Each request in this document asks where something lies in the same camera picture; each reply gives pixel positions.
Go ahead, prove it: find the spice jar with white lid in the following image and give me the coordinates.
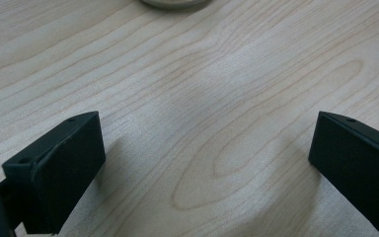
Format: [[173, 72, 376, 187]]
[[140, 0, 212, 10]]

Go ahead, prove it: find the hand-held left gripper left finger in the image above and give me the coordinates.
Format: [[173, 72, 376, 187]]
[[1, 111, 107, 235]]

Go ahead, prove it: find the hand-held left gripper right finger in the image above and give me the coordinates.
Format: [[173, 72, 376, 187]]
[[308, 111, 379, 235]]

